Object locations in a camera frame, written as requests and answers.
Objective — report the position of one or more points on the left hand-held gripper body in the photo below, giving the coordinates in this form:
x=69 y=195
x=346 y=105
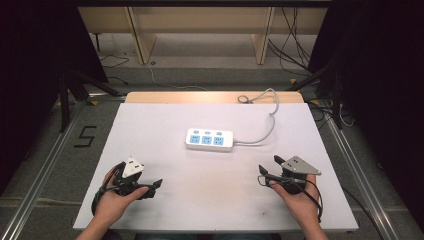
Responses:
x=132 y=168

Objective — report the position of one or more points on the light wooden bench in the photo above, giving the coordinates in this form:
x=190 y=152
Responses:
x=200 y=20

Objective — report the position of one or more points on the person's right hand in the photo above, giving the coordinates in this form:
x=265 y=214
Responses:
x=301 y=205

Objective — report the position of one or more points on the white power strip blue sockets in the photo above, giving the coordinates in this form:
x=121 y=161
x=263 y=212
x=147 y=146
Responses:
x=209 y=146

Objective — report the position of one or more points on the black metal stand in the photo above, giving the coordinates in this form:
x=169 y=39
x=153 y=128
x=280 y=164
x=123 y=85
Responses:
x=64 y=103
x=337 y=100

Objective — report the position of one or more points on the person's left hand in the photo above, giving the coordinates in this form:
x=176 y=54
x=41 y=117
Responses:
x=113 y=205

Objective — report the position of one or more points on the person's lap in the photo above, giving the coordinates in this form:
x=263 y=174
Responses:
x=206 y=237

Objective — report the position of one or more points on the aluminium floor rail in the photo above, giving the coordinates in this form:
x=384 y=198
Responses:
x=40 y=180
x=360 y=173

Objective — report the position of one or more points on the wooden table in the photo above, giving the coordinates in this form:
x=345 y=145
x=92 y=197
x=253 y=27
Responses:
x=186 y=97

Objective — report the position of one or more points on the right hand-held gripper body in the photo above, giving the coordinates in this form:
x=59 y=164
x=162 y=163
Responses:
x=300 y=168

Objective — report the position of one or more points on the black curtain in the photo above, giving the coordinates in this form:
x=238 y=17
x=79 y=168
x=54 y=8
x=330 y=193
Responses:
x=36 y=66
x=383 y=83

